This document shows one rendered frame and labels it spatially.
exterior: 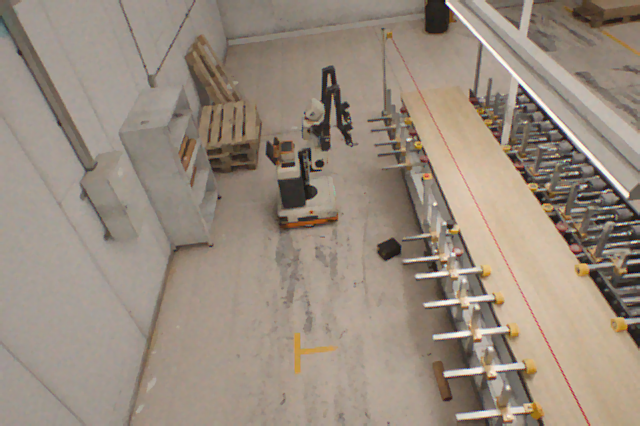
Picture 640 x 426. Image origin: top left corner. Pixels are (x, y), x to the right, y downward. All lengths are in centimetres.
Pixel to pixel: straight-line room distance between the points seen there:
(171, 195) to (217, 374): 183
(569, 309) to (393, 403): 147
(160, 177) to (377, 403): 288
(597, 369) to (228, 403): 265
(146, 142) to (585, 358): 383
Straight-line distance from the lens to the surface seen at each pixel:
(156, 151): 455
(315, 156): 477
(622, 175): 197
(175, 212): 497
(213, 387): 415
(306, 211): 496
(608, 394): 311
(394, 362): 400
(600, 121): 209
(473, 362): 324
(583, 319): 336
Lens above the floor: 345
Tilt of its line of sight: 40 degrees down
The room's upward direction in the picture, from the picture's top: 9 degrees counter-clockwise
